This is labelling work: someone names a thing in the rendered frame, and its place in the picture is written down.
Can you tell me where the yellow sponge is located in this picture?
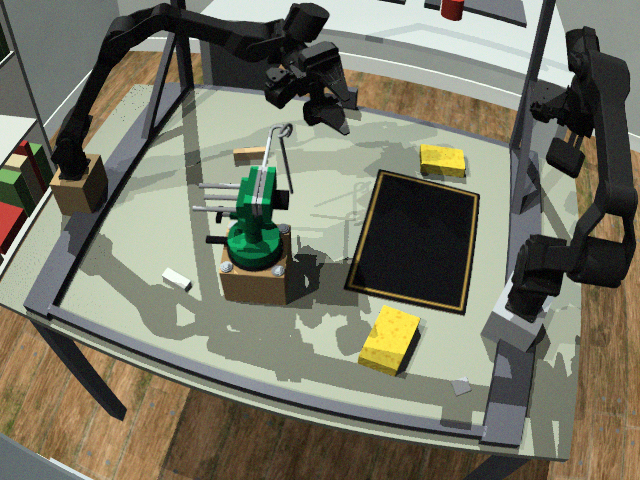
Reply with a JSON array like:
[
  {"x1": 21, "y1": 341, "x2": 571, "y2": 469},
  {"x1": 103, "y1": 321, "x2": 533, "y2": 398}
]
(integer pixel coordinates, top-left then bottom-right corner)
[
  {"x1": 419, "y1": 144, "x2": 465, "y2": 178},
  {"x1": 357, "y1": 305, "x2": 420, "y2": 377}
]

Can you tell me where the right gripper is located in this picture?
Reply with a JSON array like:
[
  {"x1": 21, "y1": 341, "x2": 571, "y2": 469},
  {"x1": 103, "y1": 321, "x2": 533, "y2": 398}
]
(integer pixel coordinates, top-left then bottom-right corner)
[{"x1": 284, "y1": 41, "x2": 350, "y2": 136}]

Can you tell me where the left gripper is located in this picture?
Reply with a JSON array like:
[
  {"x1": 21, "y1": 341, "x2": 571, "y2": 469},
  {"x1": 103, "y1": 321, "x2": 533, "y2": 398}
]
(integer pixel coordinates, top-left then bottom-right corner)
[{"x1": 546, "y1": 98, "x2": 594, "y2": 178}]

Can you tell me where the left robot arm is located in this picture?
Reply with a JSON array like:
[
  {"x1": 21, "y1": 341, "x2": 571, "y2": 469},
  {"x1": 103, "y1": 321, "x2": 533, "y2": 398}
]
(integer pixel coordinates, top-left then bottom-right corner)
[{"x1": 505, "y1": 26, "x2": 638, "y2": 323}]

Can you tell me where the white rectangular block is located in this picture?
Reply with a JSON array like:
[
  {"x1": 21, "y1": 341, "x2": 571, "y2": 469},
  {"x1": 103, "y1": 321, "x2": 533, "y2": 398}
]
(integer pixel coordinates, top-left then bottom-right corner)
[{"x1": 162, "y1": 268, "x2": 191, "y2": 292}]

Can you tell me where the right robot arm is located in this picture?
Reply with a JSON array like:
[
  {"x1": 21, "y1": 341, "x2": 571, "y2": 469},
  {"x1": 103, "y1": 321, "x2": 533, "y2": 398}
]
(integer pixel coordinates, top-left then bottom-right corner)
[{"x1": 50, "y1": 3, "x2": 330, "y2": 181}]

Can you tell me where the small tan rectangular block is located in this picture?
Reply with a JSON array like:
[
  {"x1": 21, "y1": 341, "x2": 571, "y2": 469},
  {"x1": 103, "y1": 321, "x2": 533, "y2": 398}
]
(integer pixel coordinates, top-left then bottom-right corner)
[{"x1": 233, "y1": 147, "x2": 266, "y2": 161}]

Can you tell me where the black rectangular mat with tan border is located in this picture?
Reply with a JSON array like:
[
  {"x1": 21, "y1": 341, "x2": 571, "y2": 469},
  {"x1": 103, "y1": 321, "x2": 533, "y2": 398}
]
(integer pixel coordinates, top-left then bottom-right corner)
[{"x1": 344, "y1": 169, "x2": 480, "y2": 315}]

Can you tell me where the brown wooden block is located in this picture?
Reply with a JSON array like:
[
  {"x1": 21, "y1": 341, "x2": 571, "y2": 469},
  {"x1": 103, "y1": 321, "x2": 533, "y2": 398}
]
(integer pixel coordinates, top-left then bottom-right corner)
[{"x1": 219, "y1": 225, "x2": 292, "y2": 305}]

